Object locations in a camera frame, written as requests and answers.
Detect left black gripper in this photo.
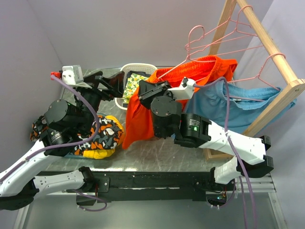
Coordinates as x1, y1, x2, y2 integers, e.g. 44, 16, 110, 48
76, 70, 125, 134

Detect orange shorts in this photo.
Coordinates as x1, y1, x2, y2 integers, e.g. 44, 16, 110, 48
122, 55, 238, 149

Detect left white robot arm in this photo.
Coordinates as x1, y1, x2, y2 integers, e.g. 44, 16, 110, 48
0, 70, 125, 211

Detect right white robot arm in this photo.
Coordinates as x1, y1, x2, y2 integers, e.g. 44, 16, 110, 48
138, 78, 274, 190

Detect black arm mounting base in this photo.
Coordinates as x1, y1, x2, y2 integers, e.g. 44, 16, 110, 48
83, 171, 234, 202

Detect camouflage pattern shorts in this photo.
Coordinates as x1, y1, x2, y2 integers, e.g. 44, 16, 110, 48
30, 115, 125, 159

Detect yellow shorts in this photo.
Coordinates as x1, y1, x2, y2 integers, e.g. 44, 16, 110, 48
81, 115, 125, 159

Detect blue shorts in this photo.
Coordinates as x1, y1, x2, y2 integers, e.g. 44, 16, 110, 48
183, 81, 282, 134

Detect pink hanger holding blue shorts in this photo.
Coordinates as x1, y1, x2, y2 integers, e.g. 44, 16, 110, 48
227, 52, 286, 102

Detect lemon print folded cloth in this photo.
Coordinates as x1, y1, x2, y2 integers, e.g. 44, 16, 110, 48
122, 73, 148, 104

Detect white plastic basket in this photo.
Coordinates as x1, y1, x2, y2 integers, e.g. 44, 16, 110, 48
114, 63, 157, 111

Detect teal plastic tray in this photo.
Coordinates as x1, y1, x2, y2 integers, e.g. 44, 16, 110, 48
34, 140, 85, 160

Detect wooden clothes rack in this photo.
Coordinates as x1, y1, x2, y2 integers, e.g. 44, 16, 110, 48
203, 0, 305, 161

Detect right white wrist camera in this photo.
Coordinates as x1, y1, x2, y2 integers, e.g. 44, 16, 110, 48
168, 77, 195, 101

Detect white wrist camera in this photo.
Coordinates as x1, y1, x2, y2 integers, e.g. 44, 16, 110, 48
168, 77, 195, 101
51, 65, 92, 88

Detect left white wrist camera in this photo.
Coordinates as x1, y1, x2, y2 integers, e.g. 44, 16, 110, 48
51, 65, 92, 88

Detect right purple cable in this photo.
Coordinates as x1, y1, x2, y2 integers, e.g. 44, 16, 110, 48
193, 76, 259, 229

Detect aluminium rail frame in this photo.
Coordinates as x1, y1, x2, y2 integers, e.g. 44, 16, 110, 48
13, 175, 286, 229

